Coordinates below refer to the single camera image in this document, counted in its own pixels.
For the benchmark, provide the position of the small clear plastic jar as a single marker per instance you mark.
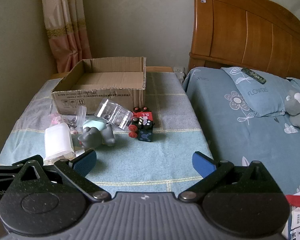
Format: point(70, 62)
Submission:
point(81, 116)

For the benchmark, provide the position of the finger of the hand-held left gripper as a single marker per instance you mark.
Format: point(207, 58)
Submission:
point(5, 171)

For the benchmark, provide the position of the red flat packet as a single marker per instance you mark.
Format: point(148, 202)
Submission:
point(298, 200)

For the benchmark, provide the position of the pink patterned curtain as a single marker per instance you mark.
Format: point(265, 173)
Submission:
point(65, 30)

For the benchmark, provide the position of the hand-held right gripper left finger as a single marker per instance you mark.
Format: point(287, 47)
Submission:
point(86, 161)

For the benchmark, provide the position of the wooden bed headboard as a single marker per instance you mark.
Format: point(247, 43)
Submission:
point(252, 37)

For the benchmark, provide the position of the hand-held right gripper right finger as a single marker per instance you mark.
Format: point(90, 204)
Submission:
point(202, 164)

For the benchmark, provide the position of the black toy train block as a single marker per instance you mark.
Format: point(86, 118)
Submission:
point(145, 133)

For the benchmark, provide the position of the clear bag with pink beads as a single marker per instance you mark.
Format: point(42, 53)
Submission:
point(55, 120)

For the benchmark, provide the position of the blue floral bed sheet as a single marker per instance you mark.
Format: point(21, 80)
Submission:
point(227, 135)

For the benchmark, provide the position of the white plastic bottle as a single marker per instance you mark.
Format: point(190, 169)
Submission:
point(58, 142)

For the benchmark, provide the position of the brown cardboard box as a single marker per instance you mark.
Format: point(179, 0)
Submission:
point(102, 97)

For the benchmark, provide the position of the white power strip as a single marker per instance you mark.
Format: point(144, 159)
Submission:
point(179, 73)

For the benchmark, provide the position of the grey hippo toy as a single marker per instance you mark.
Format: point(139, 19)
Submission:
point(95, 137)

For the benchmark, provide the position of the dark remote control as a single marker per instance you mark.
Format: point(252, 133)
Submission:
point(253, 75)

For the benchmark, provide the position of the blue floral pillow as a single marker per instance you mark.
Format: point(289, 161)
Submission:
point(262, 97)

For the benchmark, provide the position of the grey plush toy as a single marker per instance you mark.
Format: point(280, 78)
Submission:
point(296, 107)

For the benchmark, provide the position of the red toy train car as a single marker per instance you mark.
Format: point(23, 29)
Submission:
point(145, 116)

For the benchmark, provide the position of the light blue oval case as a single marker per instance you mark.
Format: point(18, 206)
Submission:
point(93, 124)

